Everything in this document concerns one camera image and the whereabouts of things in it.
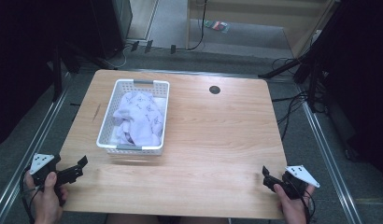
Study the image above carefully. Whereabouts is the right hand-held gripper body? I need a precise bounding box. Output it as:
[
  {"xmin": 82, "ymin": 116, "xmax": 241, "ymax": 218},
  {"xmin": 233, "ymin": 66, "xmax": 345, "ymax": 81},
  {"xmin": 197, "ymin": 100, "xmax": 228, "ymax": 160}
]
[{"xmin": 281, "ymin": 164, "xmax": 321, "ymax": 201}]

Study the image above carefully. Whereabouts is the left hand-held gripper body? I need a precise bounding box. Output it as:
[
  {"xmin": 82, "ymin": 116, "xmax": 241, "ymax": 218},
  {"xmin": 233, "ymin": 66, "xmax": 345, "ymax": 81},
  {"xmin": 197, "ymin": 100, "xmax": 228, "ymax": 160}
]
[{"xmin": 28, "ymin": 152, "xmax": 62, "ymax": 189}]

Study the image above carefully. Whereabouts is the person's right hand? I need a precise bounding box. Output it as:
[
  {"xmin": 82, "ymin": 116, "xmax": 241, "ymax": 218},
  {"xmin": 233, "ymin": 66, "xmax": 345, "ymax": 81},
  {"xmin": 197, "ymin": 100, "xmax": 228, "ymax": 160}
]
[{"xmin": 272, "ymin": 183, "xmax": 317, "ymax": 224}]

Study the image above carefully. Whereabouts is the person's left hand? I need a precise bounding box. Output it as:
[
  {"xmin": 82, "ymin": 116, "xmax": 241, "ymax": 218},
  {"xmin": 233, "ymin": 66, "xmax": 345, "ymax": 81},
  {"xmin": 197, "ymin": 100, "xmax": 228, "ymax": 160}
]
[{"xmin": 23, "ymin": 171, "xmax": 69, "ymax": 224}]

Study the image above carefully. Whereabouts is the white perforated plastic basket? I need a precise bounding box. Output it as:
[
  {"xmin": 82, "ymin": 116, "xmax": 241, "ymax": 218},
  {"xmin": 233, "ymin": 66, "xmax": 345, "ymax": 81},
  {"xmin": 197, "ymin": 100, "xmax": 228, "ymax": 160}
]
[{"xmin": 95, "ymin": 78, "xmax": 171, "ymax": 157}]

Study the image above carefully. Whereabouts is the white patterned cloth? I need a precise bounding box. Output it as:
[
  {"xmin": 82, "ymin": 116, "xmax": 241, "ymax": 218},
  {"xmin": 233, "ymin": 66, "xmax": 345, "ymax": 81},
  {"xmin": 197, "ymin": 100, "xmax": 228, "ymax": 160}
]
[{"xmin": 112, "ymin": 90, "xmax": 166, "ymax": 147}]

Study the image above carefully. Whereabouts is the black metal stand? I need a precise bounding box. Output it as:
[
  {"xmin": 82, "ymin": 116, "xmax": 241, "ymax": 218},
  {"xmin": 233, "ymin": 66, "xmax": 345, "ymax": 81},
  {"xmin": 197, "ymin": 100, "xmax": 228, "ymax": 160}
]
[{"xmin": 258, "ymin": 0, "xmax": 352, "ymax": 114}]

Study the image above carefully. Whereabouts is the dark cabinet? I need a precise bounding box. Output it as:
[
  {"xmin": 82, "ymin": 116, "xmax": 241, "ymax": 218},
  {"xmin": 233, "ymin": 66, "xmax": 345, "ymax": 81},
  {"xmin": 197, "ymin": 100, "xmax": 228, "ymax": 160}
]
[{"xmin": 90, "ymin": 0, "xmax": 134, "ymax": 60}]

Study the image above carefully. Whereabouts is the colourful packet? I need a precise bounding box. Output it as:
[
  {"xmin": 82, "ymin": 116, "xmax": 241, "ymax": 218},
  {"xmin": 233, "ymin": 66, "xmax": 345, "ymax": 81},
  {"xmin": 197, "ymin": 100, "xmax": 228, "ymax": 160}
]
[{"xmin": 204, "ymin": 20, "xmax": 232, "ymax": 35}]

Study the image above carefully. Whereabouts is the light wooden shelf unit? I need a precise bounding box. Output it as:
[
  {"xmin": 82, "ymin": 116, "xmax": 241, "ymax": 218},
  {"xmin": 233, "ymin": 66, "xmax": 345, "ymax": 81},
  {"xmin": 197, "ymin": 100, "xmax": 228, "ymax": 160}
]
[{"xmin": 185, "ymin": 0, "xmax": 340, "ymax": 60}]

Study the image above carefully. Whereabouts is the aluminium frame rail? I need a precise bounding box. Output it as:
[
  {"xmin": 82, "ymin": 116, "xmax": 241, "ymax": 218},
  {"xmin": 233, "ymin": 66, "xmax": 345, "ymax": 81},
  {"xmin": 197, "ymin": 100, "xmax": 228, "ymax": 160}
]
[
  {"xmin": 300, "ymin": 102, "xmax": 364, "ymax": 224},
  {"xmin": 0, "ymin": 72, "xmax": 73, "ymax": 220},
  {"xmin": 123, "ymin": 68, "xmax": 269, "ymax": 79}
]

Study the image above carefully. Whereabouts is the right hand-held gripper cable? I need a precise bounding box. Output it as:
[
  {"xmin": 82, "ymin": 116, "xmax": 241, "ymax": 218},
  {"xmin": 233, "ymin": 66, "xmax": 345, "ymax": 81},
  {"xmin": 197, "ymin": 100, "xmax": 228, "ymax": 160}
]
[{"xmin": 286, "ymin": 178, "xmax": 317, "ymax": 224}]

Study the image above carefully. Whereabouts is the hand-held gripper cable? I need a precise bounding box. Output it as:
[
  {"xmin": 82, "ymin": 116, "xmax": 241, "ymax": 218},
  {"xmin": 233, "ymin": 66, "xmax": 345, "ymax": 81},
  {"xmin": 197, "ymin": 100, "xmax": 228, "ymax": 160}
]
[
  {"xmin": 19, "ymin": 166, "xmax": 46, "ymax": 224},
  {"xmin": 286, "ymin": 178, "xmax": 317, "ymax": 224}
]

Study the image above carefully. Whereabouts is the left hand-held gripper cable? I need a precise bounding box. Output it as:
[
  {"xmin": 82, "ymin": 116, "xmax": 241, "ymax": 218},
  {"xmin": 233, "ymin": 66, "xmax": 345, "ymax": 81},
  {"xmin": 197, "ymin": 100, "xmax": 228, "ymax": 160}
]
[{"xmin": 19, "ymin": 166, "xmax": 46, "ymax": 224}]

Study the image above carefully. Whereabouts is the bundle of black floor cables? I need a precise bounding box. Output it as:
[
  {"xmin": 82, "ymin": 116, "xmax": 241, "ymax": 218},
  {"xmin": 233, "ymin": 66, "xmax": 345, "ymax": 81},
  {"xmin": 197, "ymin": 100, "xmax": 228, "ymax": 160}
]
[{"xmin": 270, "ymin": 56, "xmax": 328, "ymax": 142}]

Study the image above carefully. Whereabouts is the white floor cable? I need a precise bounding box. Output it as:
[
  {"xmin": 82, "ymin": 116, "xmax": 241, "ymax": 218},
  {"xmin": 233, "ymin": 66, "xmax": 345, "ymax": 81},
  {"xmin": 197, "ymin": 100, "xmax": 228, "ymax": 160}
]
[{"xmin": 100, "ymin": 43, "xmax": 133, "ymax": 70}]

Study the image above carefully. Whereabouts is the black hanging cable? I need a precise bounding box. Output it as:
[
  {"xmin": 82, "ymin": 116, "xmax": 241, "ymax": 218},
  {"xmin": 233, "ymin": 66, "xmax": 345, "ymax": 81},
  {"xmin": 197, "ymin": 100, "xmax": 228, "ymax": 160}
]
[{"xmin": 185, "ymin": 0, "xmax": 208, "ymax": 51}]

